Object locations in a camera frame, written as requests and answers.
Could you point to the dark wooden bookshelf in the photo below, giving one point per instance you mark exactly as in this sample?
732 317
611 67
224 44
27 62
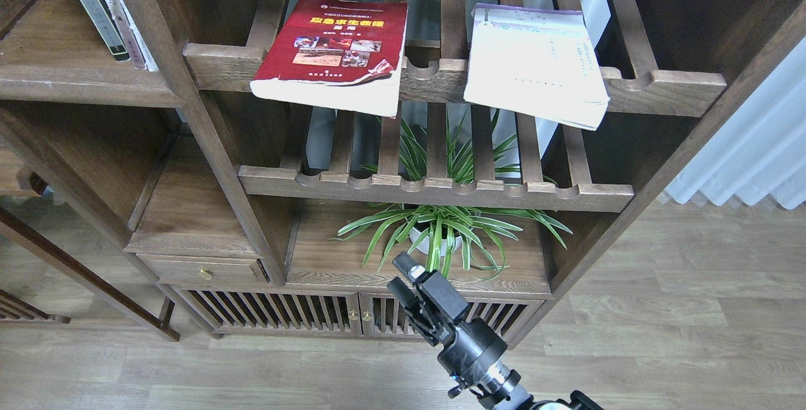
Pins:
183 168

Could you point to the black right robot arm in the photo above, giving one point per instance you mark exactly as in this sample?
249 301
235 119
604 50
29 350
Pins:
524 400

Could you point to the red cover book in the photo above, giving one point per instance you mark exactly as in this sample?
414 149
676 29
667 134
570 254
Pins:
336 54

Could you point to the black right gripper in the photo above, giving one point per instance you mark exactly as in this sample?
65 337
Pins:
472 351

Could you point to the dark wooden side furniture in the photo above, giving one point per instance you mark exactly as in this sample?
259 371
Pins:
58 272

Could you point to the white plant pot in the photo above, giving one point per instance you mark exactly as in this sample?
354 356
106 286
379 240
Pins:
419 236

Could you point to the upright pale spine book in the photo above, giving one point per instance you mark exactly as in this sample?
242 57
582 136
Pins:
125 30

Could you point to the green spider plant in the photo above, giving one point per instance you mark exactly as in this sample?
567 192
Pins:
475 234

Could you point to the white pleated curtain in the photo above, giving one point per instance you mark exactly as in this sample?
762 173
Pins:
759 153

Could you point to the white purple cover book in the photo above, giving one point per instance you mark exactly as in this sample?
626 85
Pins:
535 62

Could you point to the upright white book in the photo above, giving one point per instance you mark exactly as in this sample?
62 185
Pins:
151 63

